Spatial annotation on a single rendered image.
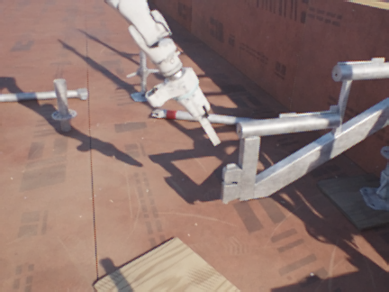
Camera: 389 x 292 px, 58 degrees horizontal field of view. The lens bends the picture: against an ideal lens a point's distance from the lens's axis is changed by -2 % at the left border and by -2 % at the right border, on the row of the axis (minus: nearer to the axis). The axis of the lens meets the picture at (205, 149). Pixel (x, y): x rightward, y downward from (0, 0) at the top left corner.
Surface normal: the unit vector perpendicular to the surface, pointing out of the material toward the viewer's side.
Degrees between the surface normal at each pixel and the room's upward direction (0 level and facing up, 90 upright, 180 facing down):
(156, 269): 0
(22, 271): 0
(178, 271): 0
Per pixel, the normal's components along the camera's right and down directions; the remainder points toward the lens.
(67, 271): 0.05, -0.87
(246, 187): 0.29, 0.48
